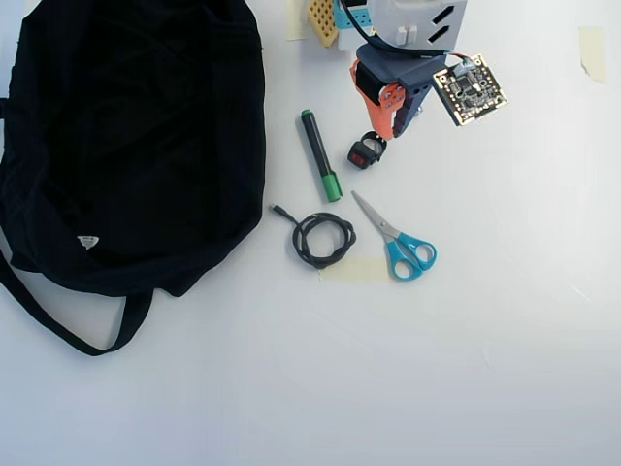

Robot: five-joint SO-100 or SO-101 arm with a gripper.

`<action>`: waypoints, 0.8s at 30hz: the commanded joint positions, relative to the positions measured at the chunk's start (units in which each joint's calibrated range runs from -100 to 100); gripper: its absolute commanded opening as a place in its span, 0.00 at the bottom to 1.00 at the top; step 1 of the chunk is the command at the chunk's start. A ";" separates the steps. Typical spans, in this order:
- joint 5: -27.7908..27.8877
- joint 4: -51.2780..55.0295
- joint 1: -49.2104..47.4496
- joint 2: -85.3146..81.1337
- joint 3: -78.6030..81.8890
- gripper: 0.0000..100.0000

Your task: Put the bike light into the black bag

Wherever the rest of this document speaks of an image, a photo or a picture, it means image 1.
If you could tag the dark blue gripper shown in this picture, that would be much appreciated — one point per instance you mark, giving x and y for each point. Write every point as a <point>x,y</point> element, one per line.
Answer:
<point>394,98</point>

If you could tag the black fabric bag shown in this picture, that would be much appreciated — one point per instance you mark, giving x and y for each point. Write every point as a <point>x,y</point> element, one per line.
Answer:
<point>121,145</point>

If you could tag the black marker with green cap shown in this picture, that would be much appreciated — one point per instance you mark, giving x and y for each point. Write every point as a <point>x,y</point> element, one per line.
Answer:
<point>315,145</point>

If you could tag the yellow perforated base block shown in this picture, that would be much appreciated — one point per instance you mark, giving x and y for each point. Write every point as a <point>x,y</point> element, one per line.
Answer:
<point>322,22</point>

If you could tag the beige masking tape strip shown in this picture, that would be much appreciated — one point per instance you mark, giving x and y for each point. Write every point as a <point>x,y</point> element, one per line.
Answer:
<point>593,53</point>
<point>359,271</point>
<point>296,24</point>

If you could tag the bare camera circuit board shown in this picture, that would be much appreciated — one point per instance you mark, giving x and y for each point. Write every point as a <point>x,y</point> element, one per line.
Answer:
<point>470,92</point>

